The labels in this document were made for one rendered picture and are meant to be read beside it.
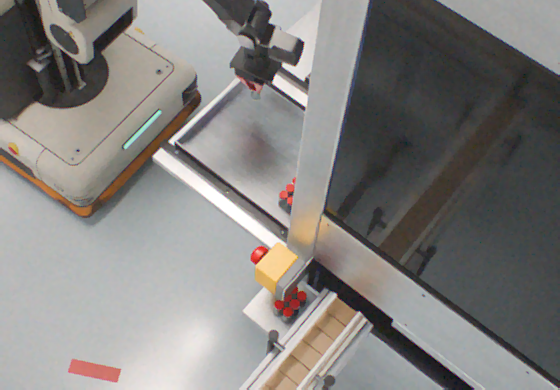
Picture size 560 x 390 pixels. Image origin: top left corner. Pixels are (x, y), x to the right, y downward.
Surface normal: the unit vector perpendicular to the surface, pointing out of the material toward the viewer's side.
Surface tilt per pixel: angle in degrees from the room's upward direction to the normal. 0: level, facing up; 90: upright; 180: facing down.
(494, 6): 90
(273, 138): 0
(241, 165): 0
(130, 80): 0
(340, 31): 90
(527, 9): 90
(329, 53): 90
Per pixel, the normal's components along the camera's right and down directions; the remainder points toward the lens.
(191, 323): 0.05, -0.49
